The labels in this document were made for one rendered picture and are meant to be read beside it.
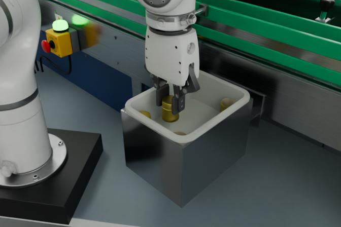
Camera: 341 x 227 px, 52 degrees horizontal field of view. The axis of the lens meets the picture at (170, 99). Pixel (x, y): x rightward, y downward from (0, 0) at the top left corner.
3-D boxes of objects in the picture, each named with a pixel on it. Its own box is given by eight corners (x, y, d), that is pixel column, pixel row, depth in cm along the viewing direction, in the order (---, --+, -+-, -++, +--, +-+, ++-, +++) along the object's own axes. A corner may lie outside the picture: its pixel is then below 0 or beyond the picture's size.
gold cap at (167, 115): (170, 124, 70) (170, 106, 67) (158, 117, 72) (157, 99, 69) (182, 117, 72) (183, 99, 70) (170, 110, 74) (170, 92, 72)
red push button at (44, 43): (56, 39, 104) (45, 42, 102) (58, 51, 106) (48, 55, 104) (49, 35, 107) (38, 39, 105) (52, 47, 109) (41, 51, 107)
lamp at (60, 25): (71, 30, 106) (70, 20, 105) (58, 34, 104) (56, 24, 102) (63, 26, 109) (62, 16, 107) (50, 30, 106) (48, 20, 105)
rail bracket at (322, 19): (332, 52, 82) (348, -5, 74) (319, 62, 77) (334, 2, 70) (315, 47, 84) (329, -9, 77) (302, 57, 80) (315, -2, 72)
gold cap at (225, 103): (216, 101, 76) (215, 118, 78) (229, 109, 73) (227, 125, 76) (228, 96, 78) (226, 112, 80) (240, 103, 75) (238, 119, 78)
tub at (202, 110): (250, 126, 78) (256, 93, 73) (182, 180, 65) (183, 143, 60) (191, 97, 88) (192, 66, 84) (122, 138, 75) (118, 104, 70)
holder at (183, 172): (258, 143, 86) (267, 88, 77) (181, 208, 69) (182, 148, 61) (203, 114, 96) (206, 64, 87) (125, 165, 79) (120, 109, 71)
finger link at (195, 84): (207, 79, 61) (193, 96, 65) (179, 46, 63) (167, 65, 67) (203, 82, 60) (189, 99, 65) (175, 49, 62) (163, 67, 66)
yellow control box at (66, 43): (80, 52, 111) (77, 30, 107) (59, 60, 106) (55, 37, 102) (68, 45, 115) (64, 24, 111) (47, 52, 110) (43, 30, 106)
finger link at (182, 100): (195, 84, 65) (194, 113, 69) (182, 78, 67) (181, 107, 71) (184, 90, 63) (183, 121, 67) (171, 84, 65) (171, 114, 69)
